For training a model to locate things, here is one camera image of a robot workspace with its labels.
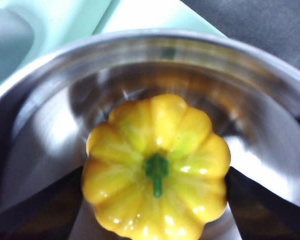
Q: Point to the yellow pumpkin with green stem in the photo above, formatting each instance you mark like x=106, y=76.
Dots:
x=155, y=140

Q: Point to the mint green steamer pot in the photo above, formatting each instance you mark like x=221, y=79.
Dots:
x=165, y=65

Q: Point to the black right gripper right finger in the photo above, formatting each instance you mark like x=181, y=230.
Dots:
x=265, y=220

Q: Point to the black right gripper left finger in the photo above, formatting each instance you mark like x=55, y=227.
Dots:
x=40, y=220

